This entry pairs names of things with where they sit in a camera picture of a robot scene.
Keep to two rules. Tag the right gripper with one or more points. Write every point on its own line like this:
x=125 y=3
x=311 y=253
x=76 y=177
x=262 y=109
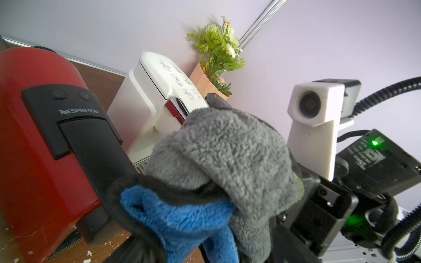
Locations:
x=304 y=232

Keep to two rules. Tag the black coffee machine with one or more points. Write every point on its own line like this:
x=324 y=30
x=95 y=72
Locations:
x=215 y=101

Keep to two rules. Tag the blue grey microfiber cloth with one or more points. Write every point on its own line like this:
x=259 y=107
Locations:
x=216 y=183

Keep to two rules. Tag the red coffee machine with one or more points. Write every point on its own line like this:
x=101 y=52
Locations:
x=60 y=153

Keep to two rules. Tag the potted artificial plant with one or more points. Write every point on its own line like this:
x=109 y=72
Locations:
x=219 y=51

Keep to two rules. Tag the white coffee machine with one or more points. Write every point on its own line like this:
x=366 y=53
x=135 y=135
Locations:
x=154 y=100

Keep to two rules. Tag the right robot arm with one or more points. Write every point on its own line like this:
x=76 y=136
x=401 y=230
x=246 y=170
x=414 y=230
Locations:
x=350 y=180

